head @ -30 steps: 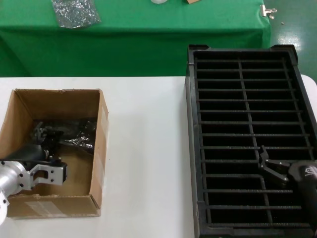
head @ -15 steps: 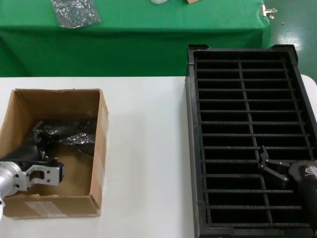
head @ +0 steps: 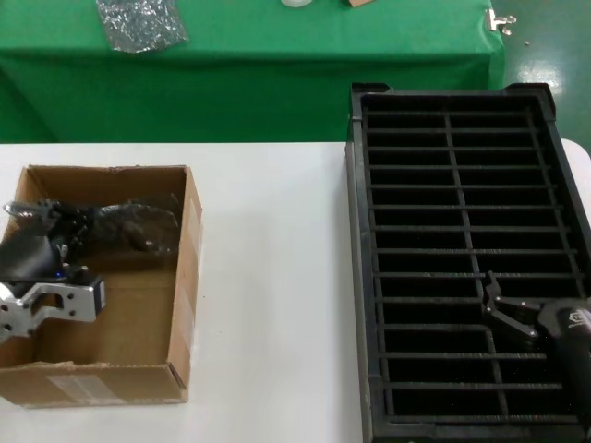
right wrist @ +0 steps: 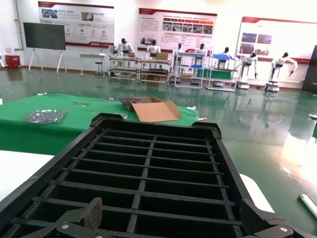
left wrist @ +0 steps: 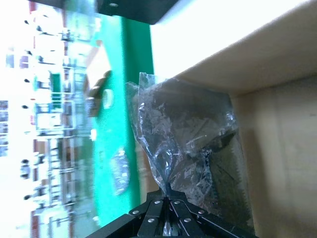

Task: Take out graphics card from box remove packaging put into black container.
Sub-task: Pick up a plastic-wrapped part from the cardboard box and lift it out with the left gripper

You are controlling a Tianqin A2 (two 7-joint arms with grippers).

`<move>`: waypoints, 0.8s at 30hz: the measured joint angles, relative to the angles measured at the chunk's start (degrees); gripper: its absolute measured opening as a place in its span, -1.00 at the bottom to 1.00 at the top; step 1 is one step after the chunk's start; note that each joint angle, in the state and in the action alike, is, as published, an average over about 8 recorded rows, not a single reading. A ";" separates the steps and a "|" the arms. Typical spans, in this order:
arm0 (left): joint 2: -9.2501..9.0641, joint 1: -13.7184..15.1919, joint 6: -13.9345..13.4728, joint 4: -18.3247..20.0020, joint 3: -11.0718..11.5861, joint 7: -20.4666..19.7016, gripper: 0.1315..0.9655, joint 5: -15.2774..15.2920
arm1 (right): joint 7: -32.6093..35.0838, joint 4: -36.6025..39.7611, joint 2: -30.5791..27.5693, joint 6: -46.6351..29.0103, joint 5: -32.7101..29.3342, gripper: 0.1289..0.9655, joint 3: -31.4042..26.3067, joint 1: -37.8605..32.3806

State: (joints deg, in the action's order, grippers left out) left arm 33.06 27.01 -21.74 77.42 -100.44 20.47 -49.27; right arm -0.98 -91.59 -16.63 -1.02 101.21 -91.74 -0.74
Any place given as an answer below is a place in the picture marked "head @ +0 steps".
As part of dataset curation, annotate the brown open cardboard box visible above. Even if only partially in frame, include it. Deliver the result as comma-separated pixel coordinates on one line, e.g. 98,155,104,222
0,164,205,410

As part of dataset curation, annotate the silver metal clip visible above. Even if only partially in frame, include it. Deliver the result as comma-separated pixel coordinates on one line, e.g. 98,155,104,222
485,8,518,36

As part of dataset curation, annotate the crumpled silver antistatic bag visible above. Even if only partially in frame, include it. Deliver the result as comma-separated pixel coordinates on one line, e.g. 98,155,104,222
95,0,191,54

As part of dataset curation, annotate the grey translucent antistatic bag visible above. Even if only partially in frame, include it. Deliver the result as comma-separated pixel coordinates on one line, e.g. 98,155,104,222
76,193,182,257

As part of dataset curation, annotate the green tablecloth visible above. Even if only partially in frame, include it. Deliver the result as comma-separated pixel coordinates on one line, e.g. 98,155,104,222
0,0,510,145

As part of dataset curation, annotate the black slotted plastic container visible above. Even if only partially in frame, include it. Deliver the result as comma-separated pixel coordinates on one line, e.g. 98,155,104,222
343,82,591,443

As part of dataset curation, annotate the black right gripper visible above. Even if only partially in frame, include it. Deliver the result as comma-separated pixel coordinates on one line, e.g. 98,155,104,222
482,270,591,399

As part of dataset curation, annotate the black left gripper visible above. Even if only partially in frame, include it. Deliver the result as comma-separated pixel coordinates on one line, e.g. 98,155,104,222
0,198,92,284

